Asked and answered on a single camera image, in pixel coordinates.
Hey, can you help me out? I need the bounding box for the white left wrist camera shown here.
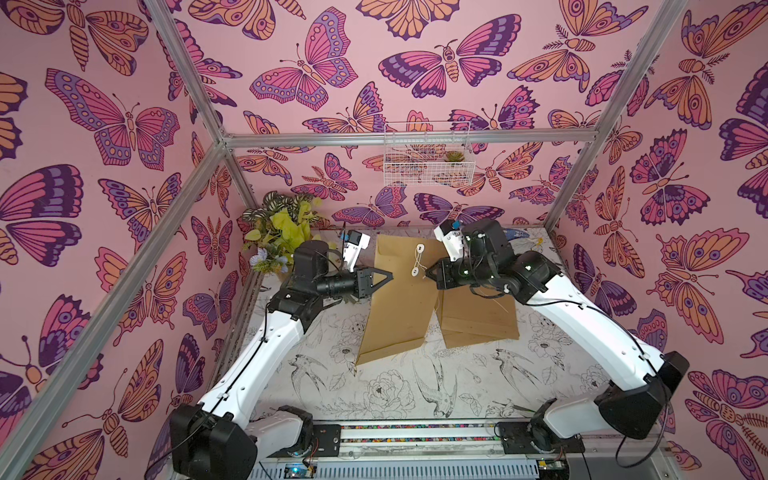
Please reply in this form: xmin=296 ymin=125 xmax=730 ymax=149
xmin=341 ymin=230 xmax=371 ymax=273

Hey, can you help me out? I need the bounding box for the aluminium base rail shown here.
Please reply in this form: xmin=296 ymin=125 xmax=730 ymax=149
xmin=167 ymin=416 xmax=679 ymax=480

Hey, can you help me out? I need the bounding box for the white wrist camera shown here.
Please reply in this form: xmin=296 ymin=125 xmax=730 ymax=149
xmin=434 ymin=219 xmax=464 ymax=262
xmin=341 ymin=230 xmax=371 ymax=273

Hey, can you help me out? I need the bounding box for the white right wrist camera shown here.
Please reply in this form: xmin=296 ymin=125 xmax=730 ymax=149
xmin=434 ymin=219 xmax=464 ymax=262

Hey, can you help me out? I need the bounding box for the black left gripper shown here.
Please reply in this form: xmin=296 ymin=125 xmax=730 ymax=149
xmin=314 ymin=266 xmax=391 ymax=303

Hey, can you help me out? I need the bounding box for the potted green yellow plant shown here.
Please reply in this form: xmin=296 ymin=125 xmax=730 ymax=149
xmin=238 ymin=191 xmax=322 ymax=274

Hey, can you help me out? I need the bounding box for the brown kraft file bag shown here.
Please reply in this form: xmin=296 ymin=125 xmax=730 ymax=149
xmin=435 ymin=286 xmax=520 ymax=349
xmin=356 ymin=235 xmax=446 ymax=365

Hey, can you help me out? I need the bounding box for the small green succulent plant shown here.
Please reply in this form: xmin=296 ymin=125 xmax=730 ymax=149
xmin=444 ymin=150 xmax=465 ymax=163

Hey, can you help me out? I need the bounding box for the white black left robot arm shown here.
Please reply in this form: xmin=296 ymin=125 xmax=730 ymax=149
xmin=168 ymin=230 xmax=393 ymax=479

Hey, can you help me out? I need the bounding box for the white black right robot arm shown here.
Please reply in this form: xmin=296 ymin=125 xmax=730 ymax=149
xmin=426 ymin=219 xmax=689 ymax=452

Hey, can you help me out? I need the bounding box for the white wire wall basket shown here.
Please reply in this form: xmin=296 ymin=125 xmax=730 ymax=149
xmin=380 ymin=129 xmax=476 ymax=189

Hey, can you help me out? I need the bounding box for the aluminium cage frame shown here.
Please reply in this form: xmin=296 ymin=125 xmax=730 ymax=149
xmin=1 ymin=1 xmax=687 ymax=479

